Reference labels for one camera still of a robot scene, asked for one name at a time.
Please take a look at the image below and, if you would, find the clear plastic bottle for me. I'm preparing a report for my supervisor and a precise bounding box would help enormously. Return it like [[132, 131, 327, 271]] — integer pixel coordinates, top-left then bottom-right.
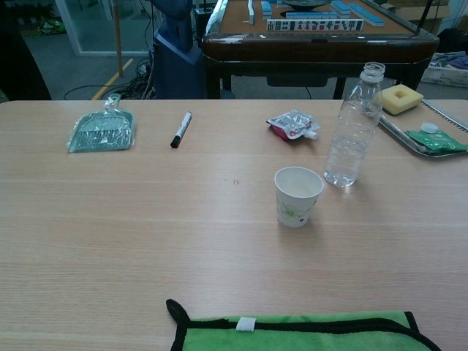
[[323, 61, 388, 189]]

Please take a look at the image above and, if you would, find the white paper cup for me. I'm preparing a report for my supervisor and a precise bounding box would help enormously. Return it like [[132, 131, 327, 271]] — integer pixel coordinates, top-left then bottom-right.
[[273, 166, 325, 229]]

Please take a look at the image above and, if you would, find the black white marker pen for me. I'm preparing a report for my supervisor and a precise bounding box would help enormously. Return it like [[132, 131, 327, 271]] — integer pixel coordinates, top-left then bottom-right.
[[169, 111, 194, 149]]

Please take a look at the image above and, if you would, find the silver foil spout pouch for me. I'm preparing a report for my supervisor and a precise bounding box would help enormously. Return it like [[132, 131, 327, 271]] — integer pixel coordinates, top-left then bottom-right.
[[265, 110, 321, 142]]

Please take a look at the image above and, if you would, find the green dustpan brush set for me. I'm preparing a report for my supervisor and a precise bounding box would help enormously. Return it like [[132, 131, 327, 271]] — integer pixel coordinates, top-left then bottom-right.
[[66, 93, 136, 154]]

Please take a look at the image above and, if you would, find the brown mahjong table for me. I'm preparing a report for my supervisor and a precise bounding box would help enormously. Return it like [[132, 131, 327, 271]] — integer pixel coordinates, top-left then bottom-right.
[[200, 0, 440, 100]]

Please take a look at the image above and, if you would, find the face-up mahjong tile row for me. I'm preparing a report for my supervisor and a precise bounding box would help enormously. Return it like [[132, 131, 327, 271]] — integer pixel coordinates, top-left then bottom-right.
[[266, 18, 365, 32]]

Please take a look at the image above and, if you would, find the green microfiber cloth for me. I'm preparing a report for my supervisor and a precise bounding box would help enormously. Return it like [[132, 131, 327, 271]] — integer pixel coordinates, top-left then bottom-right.
[[165, 298, 442, 351]]

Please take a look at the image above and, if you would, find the metal tray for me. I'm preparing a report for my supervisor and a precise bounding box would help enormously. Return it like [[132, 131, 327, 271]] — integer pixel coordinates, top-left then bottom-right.
[[378, 100, 468, 159]]

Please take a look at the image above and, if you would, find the wooden pole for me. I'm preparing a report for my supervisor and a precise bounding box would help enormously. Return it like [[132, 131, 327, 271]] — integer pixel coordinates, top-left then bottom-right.
[[111, 0, 124, 78]]

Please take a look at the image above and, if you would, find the yellow square sponge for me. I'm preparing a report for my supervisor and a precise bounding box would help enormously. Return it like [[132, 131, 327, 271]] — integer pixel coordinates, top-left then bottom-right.
[[373, 83, 425, 116]]

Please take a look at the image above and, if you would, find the green snack packet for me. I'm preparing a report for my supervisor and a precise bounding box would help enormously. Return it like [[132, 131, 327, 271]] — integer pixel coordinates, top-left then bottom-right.
[[406, 128, 468, 154]]

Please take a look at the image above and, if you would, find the white plastic basket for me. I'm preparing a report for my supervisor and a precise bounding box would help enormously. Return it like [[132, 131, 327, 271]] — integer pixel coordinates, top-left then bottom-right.
[[420, 54, 468, 88]]

